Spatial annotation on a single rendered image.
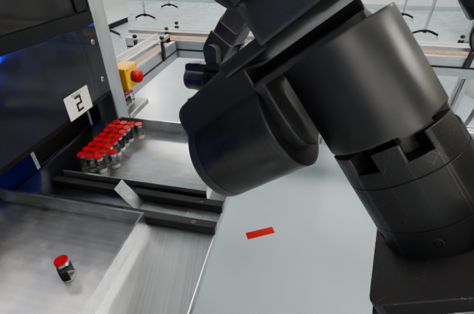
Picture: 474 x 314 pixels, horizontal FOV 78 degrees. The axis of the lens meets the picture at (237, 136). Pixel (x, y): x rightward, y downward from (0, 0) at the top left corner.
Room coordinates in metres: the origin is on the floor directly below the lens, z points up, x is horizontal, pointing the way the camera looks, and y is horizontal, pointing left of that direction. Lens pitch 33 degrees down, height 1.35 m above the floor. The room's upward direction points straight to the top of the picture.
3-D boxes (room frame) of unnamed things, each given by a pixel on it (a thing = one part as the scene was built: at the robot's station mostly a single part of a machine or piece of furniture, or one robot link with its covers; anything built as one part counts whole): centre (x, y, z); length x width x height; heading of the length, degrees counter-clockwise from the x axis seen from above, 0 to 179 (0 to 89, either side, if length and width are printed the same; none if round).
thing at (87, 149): (0.65, 0.36, 0.90); 0.18 x 0.02 x 0.05; 169
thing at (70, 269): (0.29, 0.28, 0.90); 0.02 x 0.02 x 0.04
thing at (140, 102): (0.93, 0.40, 0.87); 0.14 x 0.13 x 0.02; 78
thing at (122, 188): (0.44, 0.17, 0.91); 0.14 x 0.03 x 0.06; 78
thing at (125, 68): (0.91, 0.37, 1.00); 0.08 x 0.07 x 0.07; 78
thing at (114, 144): (0.64, 0.31, 0.90); 0.18 x 0.02 x 0.05; 169
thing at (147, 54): (1.22, 0.45, 0.92); 0.69 x 0.16 x 0.16; 168
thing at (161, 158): (0.62, 0.21, 0.90); 0.34 x 0.26 x 0.04; 79
